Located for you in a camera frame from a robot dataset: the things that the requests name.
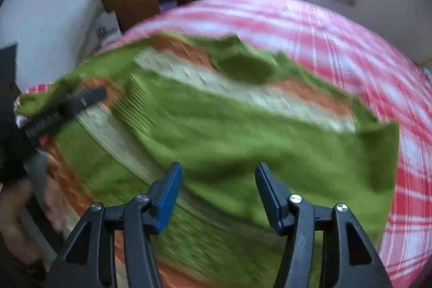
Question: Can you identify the green orange striped knit sweater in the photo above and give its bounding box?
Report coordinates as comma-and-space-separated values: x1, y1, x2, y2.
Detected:
17, 33, 399, 287

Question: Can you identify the person's left hand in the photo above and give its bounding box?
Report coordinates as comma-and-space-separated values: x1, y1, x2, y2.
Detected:
1, 151, 67, 265

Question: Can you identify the white printed paper bag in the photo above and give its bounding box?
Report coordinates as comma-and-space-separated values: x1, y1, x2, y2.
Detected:
96, 12, 122, 48

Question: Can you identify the red pink plaid bedspread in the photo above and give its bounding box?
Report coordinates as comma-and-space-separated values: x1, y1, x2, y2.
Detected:
25, 0, 432, 288

